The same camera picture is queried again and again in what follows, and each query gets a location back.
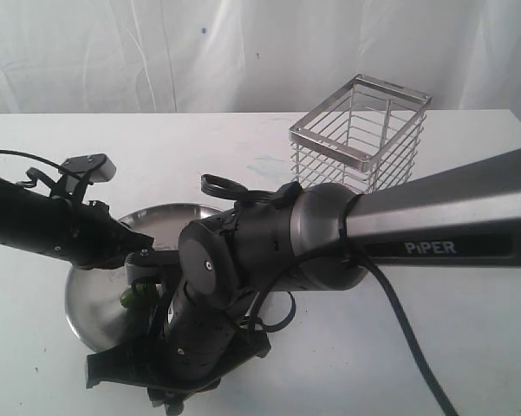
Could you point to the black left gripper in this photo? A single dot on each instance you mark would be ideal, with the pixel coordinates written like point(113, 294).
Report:
point(89, 238)

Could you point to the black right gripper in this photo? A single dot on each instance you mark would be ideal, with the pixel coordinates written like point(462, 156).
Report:
point(184, 358)

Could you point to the green vegetable piece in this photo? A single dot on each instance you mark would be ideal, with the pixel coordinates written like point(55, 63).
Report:
point(140, 297)

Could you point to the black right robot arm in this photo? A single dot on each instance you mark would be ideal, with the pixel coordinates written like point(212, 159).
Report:
point(327, 237)

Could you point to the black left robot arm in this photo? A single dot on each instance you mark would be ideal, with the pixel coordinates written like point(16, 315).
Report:
point(24, 219)

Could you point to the round stainless steel plate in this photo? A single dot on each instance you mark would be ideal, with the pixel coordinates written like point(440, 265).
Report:
point(92, 297)

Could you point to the white backdrop curtain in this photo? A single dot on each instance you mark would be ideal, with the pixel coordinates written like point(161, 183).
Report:
point(251, 56)

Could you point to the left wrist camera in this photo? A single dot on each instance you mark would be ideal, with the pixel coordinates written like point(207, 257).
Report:
point(80, 172)

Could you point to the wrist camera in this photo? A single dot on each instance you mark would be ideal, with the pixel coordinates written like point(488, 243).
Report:
point(80, 172)
point(159, 266)

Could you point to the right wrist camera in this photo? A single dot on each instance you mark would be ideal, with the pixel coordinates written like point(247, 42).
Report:
point(159, 266)

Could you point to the wire mesh utensil holder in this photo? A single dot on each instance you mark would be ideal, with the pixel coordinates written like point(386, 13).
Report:
point(365, 136)

